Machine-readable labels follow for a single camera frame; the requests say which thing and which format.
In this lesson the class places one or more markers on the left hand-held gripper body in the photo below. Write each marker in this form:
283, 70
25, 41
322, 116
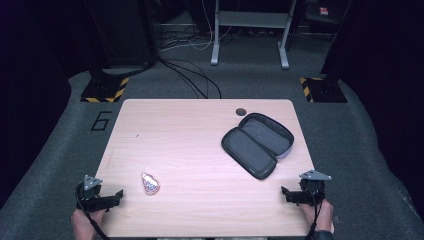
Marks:
90, 193

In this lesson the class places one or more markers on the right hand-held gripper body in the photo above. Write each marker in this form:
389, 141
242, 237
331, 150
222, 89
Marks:
311, 190

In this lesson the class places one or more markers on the person's right hand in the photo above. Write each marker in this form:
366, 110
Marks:
321, 215

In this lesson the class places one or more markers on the person's left hand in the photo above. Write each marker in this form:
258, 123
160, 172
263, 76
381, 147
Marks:
85, 226

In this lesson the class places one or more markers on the small white patterned packet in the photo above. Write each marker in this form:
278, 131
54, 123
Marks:
150, 184

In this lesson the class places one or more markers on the open grey zip case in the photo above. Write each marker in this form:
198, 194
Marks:
258, 145

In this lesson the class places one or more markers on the black striped stand base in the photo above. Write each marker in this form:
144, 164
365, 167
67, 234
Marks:
325, 90
105, 90

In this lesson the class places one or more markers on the large black box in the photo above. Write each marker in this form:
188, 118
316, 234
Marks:
123, 33

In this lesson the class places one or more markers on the white metal desk frame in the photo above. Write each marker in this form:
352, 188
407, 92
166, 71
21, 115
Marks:
250, 20

